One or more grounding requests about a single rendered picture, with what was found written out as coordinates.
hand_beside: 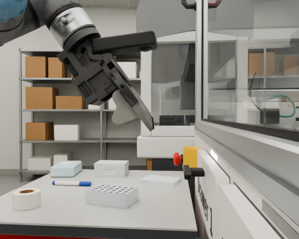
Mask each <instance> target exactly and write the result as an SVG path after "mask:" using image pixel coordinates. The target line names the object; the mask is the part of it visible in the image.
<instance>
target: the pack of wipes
mask: <svg viewBox="0 0 299 239"><path fill-rule="evenodd" d="M81 170H82V162H81V161H61V162H59V163H57V164H55V165H54V166H52V167H51V168H50V176H51V177H73V176H75V175H76V174H77V173H78V172H79V171H81Z"/></svg>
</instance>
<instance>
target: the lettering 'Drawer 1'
mask: <svg viewBox="0 0 299 239"><path fill-rule="evenodd" d="M200 189H201V190H202V188H201V187H200V183H199V177H198V193H200ZM200 195H202V198H200V199H201V202H202V206H203V209H204V210H205V209H206V212H205V217H206V220H207V209H208V205H207V203H206V199H204V197H205V196H204V193H203V192H201V193H200ZM210 211H211V228H210V233H211V236H212V209H211V207H210Z"/></svg>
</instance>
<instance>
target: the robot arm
mask: <svg viewBox="0 0 299 239"><path fill-rule="evenodd" d="M44 25H46V27H47V28H48V29H49V31H50V32H51V34H52V35H53V36H54V38H55V39H56V41H57V42H58V44H59V45H60V46H61V48H62V49H63V51H62V52H60V53H59V54H58V55H56V56H57V57H58V59H59V60H60V62H62V63H64V64H65V65H66V67H67V68H68V70H69V71H70V73H71V74H72V76H73V78H74V79H73V78H72V80H71V82H72V83H73V84H74V86H75V87H76V89H77V90H78V91H79V93H80V94H81V96H82V97H83V99H84V100H85V102H86V103H87V105H89V104H90V105H97V106H100V105H101V104H103V103H104V102H107V101H108V100H109V99H111V98H112V99H113V101H114V102H115V104H116V110H115V112H114V114H113V115H112V122H113V123H114V124H115V125H117V126H120V125H126V124H129V123H131V122H134V121H137V120H140V119H141V121H142V122H143V123H144V124H145V126H146V127H147V128H148V130H149V131H152V130H153V129H154V119H153V117H152V115H151V113H150V112H149V110H148V109H147V107H146V106H145V104H144V103H143V101H142V100H141V98H140V97H139V95H138V94H137V93H136V91H135V90H134V88H133V87H132V85H131V84H130V80H129V78H128V77H127V75H126V74H125V72H124V71H123V70H122V68H121V67H120V66H119V64H118V63H117V62H116V58H115V57H114V55H121V54H128V53H136V52H148V51H150V50H156V49H157V47H158V45H157V38H156V35H155V32H154V31H152V30H151V31H142V32H137V33H130V34H124V35H117V36H110V37H101V35H100V34H99V32H98V31H97V29H96V26H95V24H94V23H93V22H92V20H91V19H90V18H89V16H88V15H87V13H86V12H85V10H84V9H83V8H82V6H81V5H80V4H79V2H78V1H77V0H0V47H1V46H3V45H4V44H5V43H7V42H9V41H12V40H14V39H16V38H18V37H21V36H23V35H25V34H27V33H29V32H32V31H34V30H36V29H38V28H40V27H42V26H44Z"/></svg>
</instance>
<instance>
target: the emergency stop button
mask: <svg viewBox="0 0 299 239"><path fill-rule="evenodd" d="M179 163H181V156H179V154H178V152H176V153H175V154H174V165H175V166H178V164H179Z"/></svg>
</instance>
